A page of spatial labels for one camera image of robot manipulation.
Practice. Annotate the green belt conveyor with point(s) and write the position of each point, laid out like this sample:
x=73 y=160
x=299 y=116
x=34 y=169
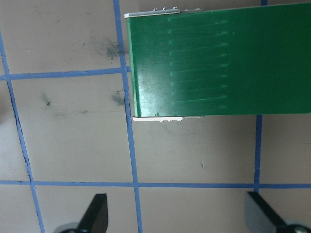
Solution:
x=218 y=63

